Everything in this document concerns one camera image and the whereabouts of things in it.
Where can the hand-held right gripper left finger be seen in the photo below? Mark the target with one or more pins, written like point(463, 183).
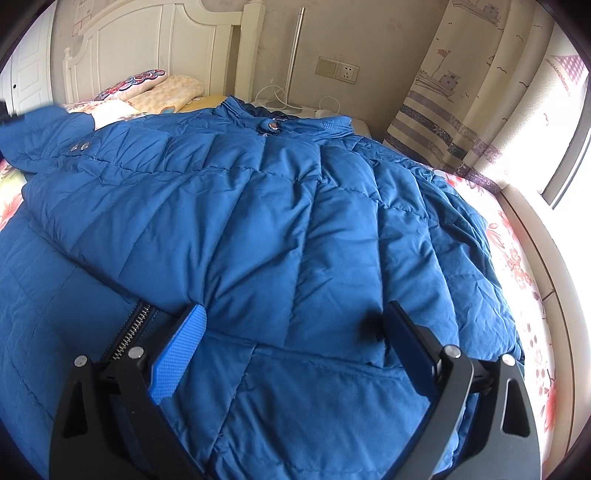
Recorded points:
point(178, 355)

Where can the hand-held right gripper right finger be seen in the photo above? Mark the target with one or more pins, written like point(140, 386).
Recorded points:
point(406, 341)

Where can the blue quilted down jacket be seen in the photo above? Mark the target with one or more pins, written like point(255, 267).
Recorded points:
point(258, 207)

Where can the floral bed quilt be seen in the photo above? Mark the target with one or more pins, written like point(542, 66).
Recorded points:
point(521, 258)

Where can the beige window ledge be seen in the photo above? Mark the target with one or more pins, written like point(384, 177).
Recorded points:
point(554, 277)

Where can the window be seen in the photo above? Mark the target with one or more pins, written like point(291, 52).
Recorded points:
point(577, 161)

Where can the boat print curtain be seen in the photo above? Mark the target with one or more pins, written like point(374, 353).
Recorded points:
point(485, 92)

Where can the embroidered pillow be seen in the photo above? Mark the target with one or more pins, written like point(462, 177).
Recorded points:
point(171, 92)

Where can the metal lamp pole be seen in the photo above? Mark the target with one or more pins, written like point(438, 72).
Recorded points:
point(295, 50)

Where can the white wooden headboard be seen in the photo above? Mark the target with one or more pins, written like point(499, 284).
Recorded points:
point(138, 41)

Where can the white wardrobe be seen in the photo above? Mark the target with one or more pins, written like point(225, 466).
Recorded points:
point(32, 69)

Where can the white wall socket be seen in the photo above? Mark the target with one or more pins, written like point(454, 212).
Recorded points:
point(349, 72)

